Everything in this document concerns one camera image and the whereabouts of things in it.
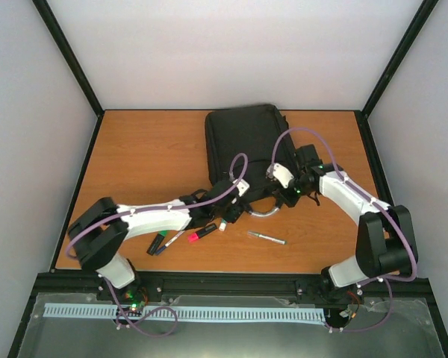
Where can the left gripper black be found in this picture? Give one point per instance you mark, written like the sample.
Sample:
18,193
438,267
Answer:
234,215

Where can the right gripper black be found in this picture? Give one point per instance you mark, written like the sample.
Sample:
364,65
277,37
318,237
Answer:
281,194

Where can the white glue stick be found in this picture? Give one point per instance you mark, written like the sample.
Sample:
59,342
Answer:
223,225

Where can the pink black highlighter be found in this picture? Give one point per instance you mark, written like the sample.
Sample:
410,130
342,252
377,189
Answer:
202,233

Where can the blue white marker pen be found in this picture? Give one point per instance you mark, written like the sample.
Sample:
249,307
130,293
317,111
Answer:
165,246

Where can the silver white pen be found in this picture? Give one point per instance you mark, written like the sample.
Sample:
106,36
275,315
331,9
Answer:
267,237

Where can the black student backpack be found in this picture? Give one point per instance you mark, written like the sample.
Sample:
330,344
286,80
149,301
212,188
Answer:
252,130

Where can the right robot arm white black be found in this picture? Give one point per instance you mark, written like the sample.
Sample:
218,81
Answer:
385,245

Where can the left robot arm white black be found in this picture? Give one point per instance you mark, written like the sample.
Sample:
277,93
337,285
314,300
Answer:
97,235

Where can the green black highlighter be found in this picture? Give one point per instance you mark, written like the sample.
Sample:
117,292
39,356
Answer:
156,243

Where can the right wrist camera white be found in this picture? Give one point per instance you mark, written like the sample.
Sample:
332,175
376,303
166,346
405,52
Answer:
280,173

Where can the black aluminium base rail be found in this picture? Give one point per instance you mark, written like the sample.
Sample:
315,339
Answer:
159,286

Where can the light blue cable duct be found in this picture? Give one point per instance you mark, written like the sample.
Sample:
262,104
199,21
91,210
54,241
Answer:
190,314

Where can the right black frame post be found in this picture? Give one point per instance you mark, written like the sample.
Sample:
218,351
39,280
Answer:
411,33

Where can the black frame post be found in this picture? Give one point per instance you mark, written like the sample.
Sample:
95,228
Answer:
411,33
49,19

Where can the left black frame post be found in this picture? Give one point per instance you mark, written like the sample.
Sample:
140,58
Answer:
49,19

